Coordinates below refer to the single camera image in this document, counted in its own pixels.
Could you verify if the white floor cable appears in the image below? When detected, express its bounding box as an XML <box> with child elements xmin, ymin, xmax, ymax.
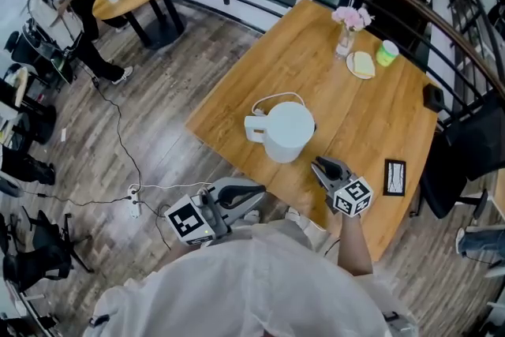
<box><xmin>136</xmin><ymin>180</ymin><xmax>214</xmax><ymax>194</ymax></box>

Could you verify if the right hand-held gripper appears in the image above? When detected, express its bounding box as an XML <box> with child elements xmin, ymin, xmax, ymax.
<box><xmin>310</xmin><ymin>155</ymin><xmax>374</xmax><ymax>218</ymax></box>

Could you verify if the pale yellow bread slice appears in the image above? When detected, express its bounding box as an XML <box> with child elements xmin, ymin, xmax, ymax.
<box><xmin>352</xmin><ymin>51</ymin><xmax>376</xmax><ymax>77</ymax></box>

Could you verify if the black swivel chair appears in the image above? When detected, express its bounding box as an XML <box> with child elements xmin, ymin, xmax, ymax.
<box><xmin>0</xmin><ymin>208</ymin><xmax>95</xmax><ymax>293</ymax></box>

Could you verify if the green cup with white lid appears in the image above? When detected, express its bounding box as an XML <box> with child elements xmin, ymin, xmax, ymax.
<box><xmin>375</xmin><ymin>39</ymin><xmax>400</xmax><ymax>68</ymax></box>

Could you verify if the black desk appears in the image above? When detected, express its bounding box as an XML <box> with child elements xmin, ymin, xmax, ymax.
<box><xmin>0</xmin><ymin>65</ymin><xmax>57</xmax><ymax>147</ymax></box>

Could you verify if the person's white shirt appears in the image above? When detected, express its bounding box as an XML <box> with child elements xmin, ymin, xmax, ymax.
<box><xmin>82</xmin><ymin>219</ymin><xmax>419</xmax><ymax>337</ymax></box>

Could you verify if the white plate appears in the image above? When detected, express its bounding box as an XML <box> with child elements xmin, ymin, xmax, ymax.
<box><xmin>346</xmin><ymin>50</ymin><xmax>376</xmax><ymax>81</ymax></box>

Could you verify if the black picture frame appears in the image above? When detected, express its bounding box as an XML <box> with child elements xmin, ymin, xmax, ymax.
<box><xmin>382</xmin><ymin>158</ymin><xmax>407</xmax><ymax>197</ymax></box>

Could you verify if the black bag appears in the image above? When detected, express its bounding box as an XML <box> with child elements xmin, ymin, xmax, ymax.
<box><xmin>0</xmin><ymin>145</ymin><xmax>56</xmax><ymax>186</ymax></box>

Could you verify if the white power strip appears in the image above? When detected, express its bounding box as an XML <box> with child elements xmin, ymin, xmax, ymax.
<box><xmin>126</xmin><ymin>185</ymin><xmax>142</xmax><ymax>219</ymax></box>

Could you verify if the glass vase with pink flowers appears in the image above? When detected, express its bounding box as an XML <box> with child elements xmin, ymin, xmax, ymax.
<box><xmin>331</xmin><ymin>6</ymin><xmax>376</xmax><ymax>61</ymax></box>

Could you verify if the black floor cable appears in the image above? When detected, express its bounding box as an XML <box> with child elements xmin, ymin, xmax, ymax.
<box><xmin>94</xmin><ymin>84</ymin><xmax>143</xmax><ymax>189</ymax></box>
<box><xmin>21</xmin><ymin>189</ymin><xmax>133</xmax><ymax>208</ymax></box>
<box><xmin>140</xmin><ymin>200</ymin><xmax>174</xmax><ymax>252</ymax></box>

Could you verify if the black mesh office chair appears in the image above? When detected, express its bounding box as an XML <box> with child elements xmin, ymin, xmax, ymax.
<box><xmin>410</xmin><ymin>90</ymin><xmax>505</xmax><ymax>220</ymax></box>

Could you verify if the thin white cable loop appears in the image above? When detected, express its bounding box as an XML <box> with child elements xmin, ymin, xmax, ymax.
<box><xmin>250</xmin><ymin>92</ymin><xmax>305</xmax><ymax>118</ymax></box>

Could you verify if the small black box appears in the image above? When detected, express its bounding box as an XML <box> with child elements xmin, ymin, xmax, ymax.
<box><xmin>422</xmin><ymin>83</ymin><xmax>446</xmax><ymax>114</ymax></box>

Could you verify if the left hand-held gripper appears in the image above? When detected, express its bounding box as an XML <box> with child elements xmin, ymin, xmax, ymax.
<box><xmin>163</xmin><ymin>176</ymin><xmax>267</xmax><ymax>248</ymax></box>

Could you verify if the person's right forearm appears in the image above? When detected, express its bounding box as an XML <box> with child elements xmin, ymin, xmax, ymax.
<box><xmin>338</xmin><ymin>213</ymin><xmax>375</xmax><ymax>277</ymax></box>

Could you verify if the grey office chair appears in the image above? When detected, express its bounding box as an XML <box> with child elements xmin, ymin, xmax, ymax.
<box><xmin>0</xmin><ymin>171</ymin><xmax>24</xmax><ymax>199</ymax></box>

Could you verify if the white electric kettle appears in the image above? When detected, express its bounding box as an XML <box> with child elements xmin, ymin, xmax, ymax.
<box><xmin>243</xmin><ymin>101</ymin><xmax>316</xmax><ymax>165</ymax></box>

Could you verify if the person's right shoe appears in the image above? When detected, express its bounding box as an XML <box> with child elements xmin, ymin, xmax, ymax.
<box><xmin>283</xmin><ymin>206</ymin><xmax>304</xmax><ymax>224</ymax></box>

